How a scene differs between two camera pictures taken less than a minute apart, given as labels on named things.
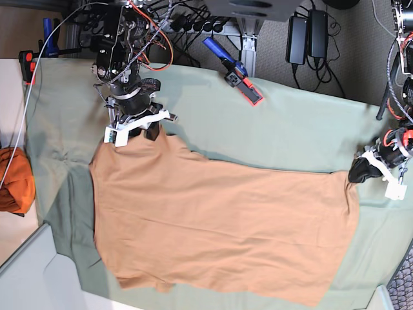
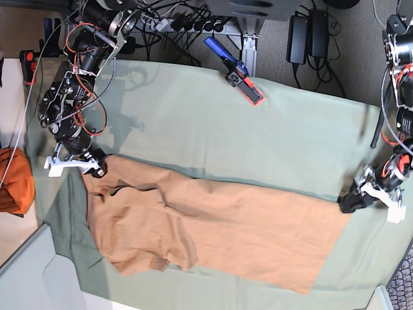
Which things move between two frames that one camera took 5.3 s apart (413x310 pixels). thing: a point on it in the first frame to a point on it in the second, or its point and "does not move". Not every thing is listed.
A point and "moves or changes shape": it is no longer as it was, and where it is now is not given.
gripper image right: (396, 146) to (388, 175)
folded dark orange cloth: (18, 190) does not move
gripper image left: (131, 98) to (82, 144)
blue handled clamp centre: (237, 74) does not move
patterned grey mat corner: (401, 286) does not move
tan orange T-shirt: (169, 218) moves or changes shape
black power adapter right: (296, 43) does not move
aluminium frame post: (250, 30) does not move
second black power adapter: (318, 33) does not move
